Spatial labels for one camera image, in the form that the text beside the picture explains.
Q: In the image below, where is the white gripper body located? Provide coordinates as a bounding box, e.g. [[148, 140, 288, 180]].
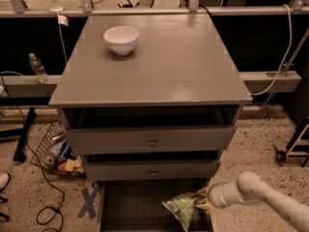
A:
[[209, 181, 241, 209]]

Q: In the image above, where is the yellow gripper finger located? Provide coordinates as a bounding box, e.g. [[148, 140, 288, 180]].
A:
[[197, 187, 211, 197], [195, 202, 213, 210]]

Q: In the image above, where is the green jalapeno chip bag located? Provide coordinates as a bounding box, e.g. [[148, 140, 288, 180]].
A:
[[161, 192, 207, 232]]

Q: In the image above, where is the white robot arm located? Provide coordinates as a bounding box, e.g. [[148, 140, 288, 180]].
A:
[[195, 171, 309, 232]]

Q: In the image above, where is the middle grey drawer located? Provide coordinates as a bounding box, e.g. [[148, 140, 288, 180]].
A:
[[84, 159, 220, 181]]

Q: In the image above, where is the grey drawer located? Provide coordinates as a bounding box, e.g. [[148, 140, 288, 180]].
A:
[[99, 179, 203, 232], [64, 126, 236, 155], [84, 159, 220, 181]]

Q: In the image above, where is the top grey drawer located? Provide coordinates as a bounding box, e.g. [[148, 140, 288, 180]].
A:
[[64, 126, 236, 155]]

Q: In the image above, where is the bottom grey drawer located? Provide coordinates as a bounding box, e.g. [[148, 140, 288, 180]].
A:
[[99, 179, 203, 232]]

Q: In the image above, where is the grey drawer cabinet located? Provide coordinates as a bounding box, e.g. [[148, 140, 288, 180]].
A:
[[48, 13, 254, 232]]

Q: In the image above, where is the wheeled cart base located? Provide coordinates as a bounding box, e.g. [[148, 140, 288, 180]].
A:
[[273, 118, 309, 167]]

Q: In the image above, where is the white ceramic bowl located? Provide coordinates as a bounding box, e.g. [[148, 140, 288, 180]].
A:
[[103, 26, 139, 55]]

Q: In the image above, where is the black bar on floor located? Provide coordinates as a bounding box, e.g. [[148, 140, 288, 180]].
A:
[[14, 107, 37, 162]]

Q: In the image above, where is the white shoe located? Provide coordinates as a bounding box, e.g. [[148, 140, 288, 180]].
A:
[[0, 172, 11, 192]]

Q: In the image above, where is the clear plastic water bottle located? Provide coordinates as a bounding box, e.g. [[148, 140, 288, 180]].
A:
[[28, 53, 49, 84]]

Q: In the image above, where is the wire basket with items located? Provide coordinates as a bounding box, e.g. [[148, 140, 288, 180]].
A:
[[31, 122, 85, 178]]

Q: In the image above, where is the black floor cable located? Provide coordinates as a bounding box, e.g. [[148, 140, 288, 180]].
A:
[[0, 74, 67, 232]]

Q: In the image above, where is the white hanging cable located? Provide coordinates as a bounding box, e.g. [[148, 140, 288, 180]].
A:
[[250, 3, 294, 97]]

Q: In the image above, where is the metal rail frame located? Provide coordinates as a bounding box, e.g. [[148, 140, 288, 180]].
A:
[[0, 0, 309, 17]]

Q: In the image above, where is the white cable with tag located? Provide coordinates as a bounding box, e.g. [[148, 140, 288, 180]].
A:
[[43, 0, 70, 66]]

